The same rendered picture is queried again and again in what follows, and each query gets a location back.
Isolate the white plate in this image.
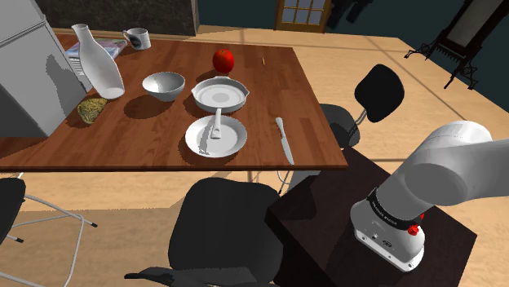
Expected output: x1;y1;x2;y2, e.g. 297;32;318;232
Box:
184;114;248;159

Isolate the white knife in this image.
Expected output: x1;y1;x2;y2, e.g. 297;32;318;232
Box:
275;116;295;166

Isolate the white frying pan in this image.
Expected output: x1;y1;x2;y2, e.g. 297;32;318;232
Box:
190;75;250;140

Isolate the red apple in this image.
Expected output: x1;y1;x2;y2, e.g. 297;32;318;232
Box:
212;48;236;74

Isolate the wooden table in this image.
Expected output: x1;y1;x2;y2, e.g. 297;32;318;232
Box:
0;33;349;173

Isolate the black office chair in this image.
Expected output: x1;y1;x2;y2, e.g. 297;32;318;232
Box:
277;63;405;196
123;177;285;287

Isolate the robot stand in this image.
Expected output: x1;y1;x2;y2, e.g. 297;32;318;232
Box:
264;146;478;287

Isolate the white bowl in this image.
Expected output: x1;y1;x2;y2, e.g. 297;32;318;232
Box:
141;71;186;103

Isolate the wooden door with glass panes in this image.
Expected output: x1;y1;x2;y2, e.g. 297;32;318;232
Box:
274;0;333;34

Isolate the white mug with dark print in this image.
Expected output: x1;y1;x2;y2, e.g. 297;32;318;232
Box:
122;27;153;51

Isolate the yellow-green sponge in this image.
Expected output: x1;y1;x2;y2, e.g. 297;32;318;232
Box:
76;97;108;126

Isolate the white bottle vase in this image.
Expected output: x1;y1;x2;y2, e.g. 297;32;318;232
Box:
71;23;126;100

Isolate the colourful book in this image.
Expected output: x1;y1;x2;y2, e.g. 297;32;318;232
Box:
64;38;129;61

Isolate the black ornate standing mirror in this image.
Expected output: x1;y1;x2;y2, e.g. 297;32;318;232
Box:
404;0;509;91

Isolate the black chair with metal legs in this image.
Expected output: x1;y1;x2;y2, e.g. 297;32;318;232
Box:
0;172;99;287

